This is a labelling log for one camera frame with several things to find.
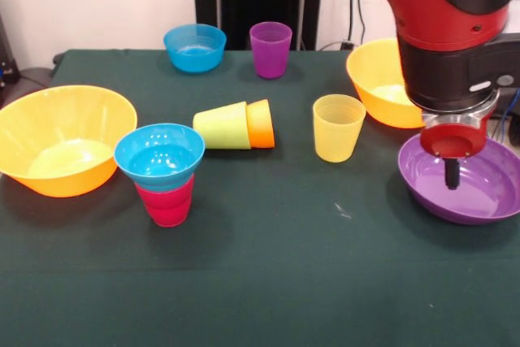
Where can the dark green tablecloth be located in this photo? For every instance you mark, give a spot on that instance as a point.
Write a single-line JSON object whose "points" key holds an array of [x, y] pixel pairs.
{"points": [[243, 261]]}

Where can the black equipment rack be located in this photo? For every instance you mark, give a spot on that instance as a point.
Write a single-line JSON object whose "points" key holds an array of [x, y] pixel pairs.
{"points": [[8, 58]]}

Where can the purple bowl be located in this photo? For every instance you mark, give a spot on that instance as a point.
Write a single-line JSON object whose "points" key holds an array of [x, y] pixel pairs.
{"points": [[479, 200]]}

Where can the translucent blue bowl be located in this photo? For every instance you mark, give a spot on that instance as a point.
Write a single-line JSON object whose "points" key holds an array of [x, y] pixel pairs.
{"points": [[195, 58]]}

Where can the light blue opaque bowl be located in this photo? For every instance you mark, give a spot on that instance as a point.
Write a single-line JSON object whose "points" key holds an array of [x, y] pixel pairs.
{"points": [[158, 156]]}

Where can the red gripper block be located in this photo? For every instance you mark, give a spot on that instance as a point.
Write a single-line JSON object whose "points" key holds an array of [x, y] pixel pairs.
{"points": [[430, 140]]}

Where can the large orange bowl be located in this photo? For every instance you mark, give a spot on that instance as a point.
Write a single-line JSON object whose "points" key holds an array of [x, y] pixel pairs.
{"points": [[378, 75], [24, 135]]}

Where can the yellow cup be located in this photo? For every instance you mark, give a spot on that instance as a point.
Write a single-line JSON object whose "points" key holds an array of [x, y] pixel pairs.
{"points": [[337, 135]]}

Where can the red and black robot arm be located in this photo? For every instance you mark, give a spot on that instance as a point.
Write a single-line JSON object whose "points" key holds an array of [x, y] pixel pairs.
{"points": [[426, 5]]}

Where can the purple cup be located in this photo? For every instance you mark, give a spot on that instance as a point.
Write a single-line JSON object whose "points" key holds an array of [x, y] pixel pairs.
{"points": [[270, 58]]}

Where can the orange cup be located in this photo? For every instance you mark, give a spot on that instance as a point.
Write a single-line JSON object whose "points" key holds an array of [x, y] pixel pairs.
{"points": [[262, 127]]}

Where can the red cup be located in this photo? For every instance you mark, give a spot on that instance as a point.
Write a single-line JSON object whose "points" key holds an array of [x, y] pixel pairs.
{"points": [[166, 209]]}

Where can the black clamp mount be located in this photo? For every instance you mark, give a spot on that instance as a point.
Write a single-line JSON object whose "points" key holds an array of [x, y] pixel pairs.
{"points": [[508, 105]]}

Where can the green cup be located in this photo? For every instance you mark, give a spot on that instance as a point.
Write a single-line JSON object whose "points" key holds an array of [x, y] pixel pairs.
{"points": [[219, 127]]}

